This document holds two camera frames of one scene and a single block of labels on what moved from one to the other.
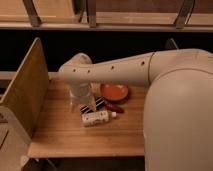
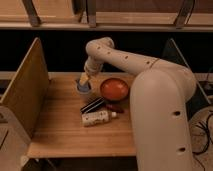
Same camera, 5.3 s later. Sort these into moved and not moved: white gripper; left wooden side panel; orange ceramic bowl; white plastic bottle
Moved: white gripper
Not moved: orange ceramic bowl; white plastic bottle; left wooden side panel
